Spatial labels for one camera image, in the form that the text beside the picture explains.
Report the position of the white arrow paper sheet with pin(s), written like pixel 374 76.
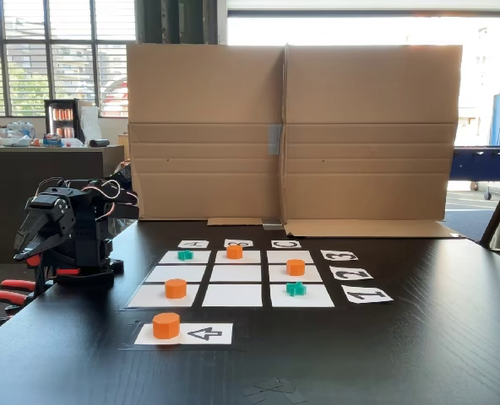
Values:
pixel 208 334

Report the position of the pack of water bottles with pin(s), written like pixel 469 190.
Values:
pixel 21 128

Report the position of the paper sheet number 2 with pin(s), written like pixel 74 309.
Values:
pixel 351 273

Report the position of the dark green curtain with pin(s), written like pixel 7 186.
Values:
pixel 174 21

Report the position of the dark brown counter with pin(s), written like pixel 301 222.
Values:
pixel 22 190

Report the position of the black mini fridge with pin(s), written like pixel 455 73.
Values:
pixel 62 120

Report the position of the paper sheet letter A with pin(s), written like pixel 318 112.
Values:
pixel 193 244

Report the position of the grey tape strip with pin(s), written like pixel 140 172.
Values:
pixel 272 223
pixel 274 139

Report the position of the black clamp with red lever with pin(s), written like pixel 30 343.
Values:
pixel 68 272

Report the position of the paper sheet number 3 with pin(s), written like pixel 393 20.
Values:
pixel 339 255

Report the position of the round orange token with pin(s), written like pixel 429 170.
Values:
pixel 234 252
pixel 295 267
pixel 175 288
pixel 166 325

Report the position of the paper sheet letter B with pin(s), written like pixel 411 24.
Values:
pixel 238 243

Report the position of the green cross token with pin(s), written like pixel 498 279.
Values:
pixel 185 255
pixel 296 289

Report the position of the large brown cardboard screen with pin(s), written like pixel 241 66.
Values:
pixel 360 126

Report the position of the paper sheet number 1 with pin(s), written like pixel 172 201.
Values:
pixel 366 294

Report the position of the paper sheet letter C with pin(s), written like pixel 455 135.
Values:
pixel 286 244

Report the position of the white paper grid square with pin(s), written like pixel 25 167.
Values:
pixel 290 256
pixel 252 258
pixel 232 295
pixel 176 273
pixel 235 273
pixel 202 257
pixel 275 276
pixel 317 300
pixel 148 297

